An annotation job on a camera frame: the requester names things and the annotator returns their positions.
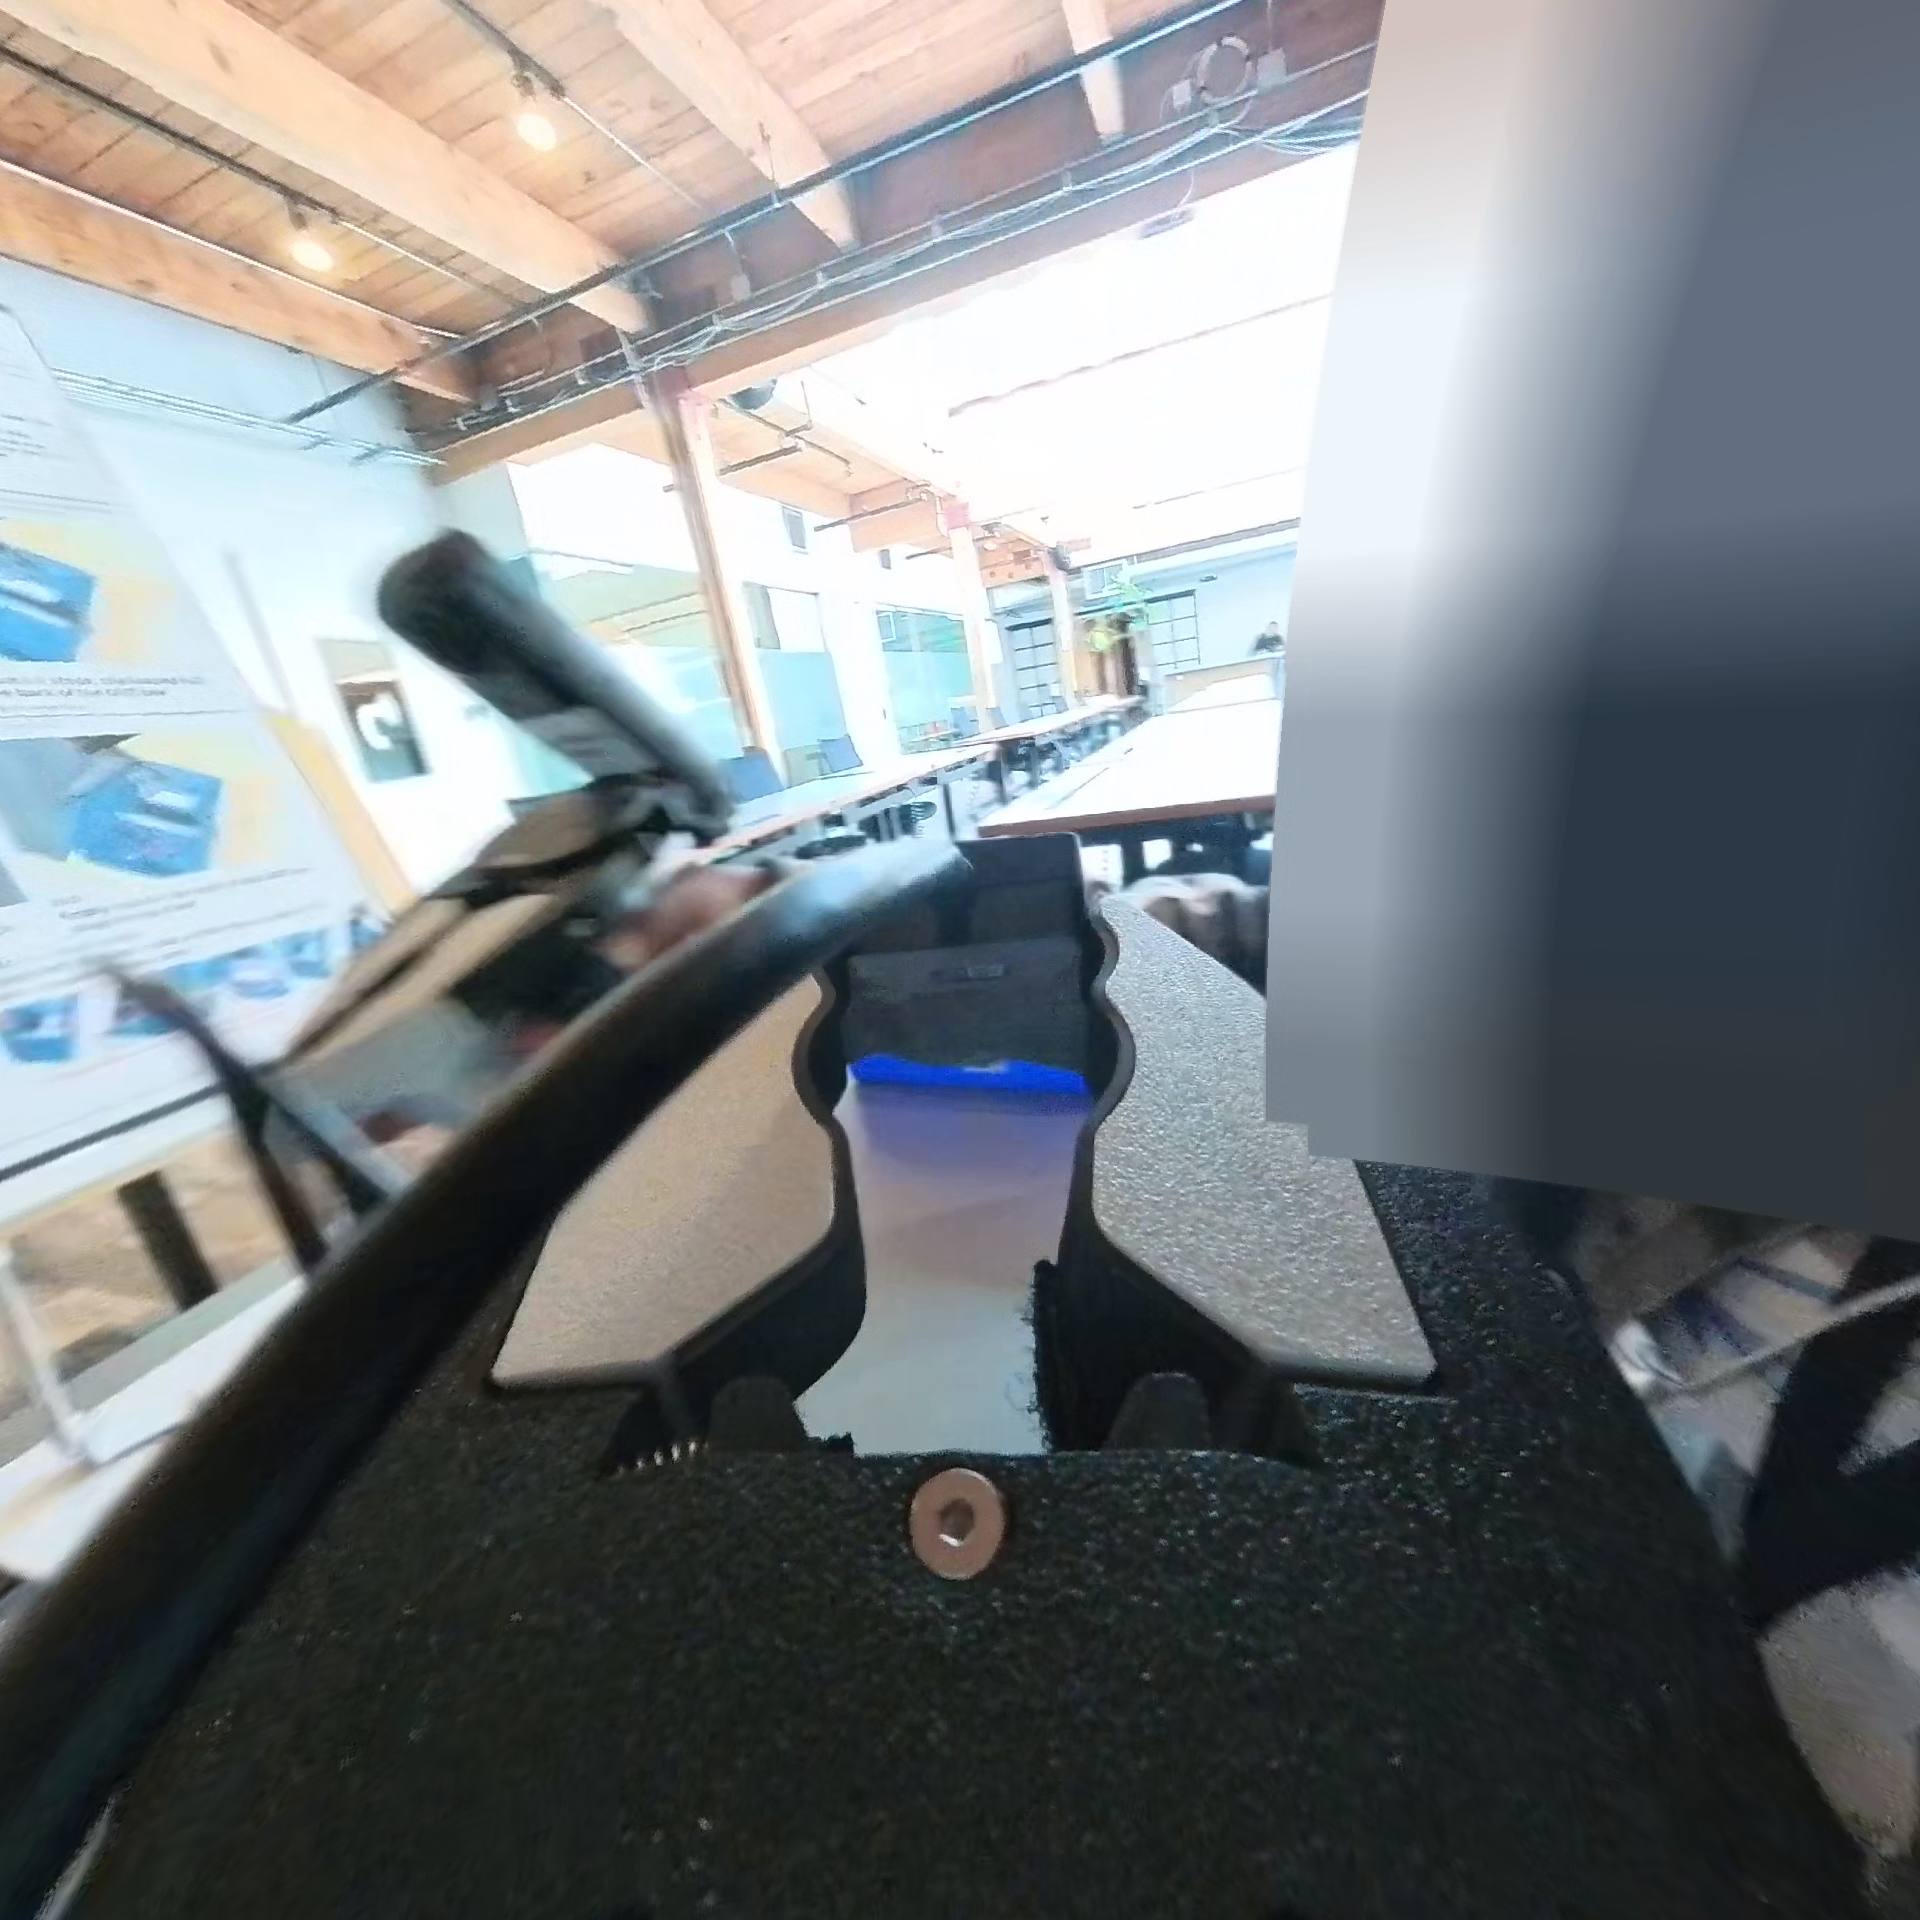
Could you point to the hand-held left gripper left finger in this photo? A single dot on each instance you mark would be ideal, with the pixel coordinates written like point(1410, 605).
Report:
point(676, 1231)

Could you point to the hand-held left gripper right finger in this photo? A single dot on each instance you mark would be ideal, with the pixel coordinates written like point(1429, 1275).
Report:
point(1246, 1200)

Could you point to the black usb hub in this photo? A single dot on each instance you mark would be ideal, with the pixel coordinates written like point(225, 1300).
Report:
point(961, 1007)

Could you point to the wooden support column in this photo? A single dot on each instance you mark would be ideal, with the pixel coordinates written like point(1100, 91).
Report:
point(707, 570)

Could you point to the printed roll-up banner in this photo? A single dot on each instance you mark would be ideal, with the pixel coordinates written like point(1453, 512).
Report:
point(151, 751)

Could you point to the wooden office desk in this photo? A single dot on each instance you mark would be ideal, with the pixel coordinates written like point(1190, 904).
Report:
point(1170, 774)

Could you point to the ceiling spot lamp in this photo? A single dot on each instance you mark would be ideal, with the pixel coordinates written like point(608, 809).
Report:
point(538, 114)

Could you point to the dark patterned cloth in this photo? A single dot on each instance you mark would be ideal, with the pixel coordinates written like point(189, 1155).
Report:
point(1801, 1680)

